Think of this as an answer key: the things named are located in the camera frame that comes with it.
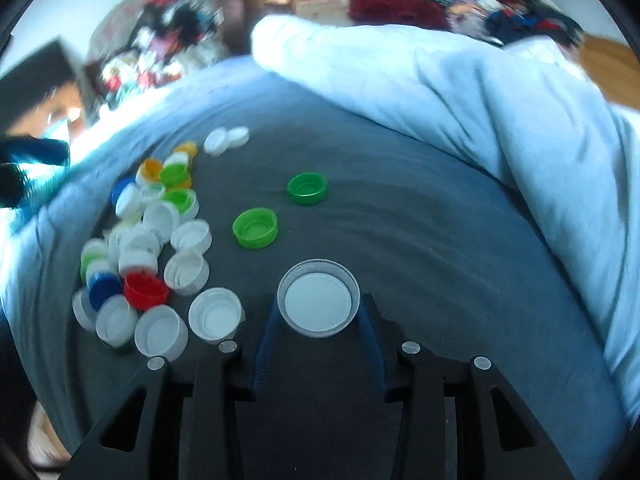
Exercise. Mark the large translucent round lid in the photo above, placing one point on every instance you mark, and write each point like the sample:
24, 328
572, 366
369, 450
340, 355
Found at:
318, 301

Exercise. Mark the pile of mixed plastic caps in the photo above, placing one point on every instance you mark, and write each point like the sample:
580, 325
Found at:
150, 220

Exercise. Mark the white bottle cap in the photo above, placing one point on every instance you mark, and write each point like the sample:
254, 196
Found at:
239, 136
216, 141

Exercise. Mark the orange wooden board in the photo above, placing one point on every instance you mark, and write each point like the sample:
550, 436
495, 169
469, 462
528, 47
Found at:
615, 70

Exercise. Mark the light blue duvet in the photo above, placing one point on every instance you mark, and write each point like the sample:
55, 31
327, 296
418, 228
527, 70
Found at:
450, 100

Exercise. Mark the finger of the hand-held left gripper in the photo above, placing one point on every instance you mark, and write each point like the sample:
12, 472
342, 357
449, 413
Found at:
35, 152

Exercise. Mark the black flat television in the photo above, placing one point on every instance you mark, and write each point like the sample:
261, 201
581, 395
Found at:
35, 77

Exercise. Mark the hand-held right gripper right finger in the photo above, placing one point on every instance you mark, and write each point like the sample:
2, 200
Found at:
374, 345

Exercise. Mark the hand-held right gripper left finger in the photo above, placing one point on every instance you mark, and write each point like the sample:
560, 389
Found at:
265, 345

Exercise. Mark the dark blue bed sheet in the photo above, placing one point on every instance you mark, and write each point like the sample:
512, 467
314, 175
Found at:
400, 240

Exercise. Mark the pile of mixed clothes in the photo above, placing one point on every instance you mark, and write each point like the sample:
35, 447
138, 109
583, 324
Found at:
515, 15

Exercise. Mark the dark red cloth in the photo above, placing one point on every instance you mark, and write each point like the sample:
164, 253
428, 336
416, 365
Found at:
390, 7

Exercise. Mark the green bottle cap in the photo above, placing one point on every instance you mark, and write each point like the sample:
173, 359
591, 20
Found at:
255, 229
307, 188

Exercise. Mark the pale patterned round board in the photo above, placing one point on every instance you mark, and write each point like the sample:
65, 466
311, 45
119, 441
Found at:
112, 22

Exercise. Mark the pale pink slipper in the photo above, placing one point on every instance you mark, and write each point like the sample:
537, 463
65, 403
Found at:
46, 437

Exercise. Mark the heap of clothes and bags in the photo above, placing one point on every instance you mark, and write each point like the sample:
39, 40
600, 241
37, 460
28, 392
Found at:
165, 35

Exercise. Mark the brown wooden door frame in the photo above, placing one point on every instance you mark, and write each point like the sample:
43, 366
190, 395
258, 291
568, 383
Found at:
235, 0

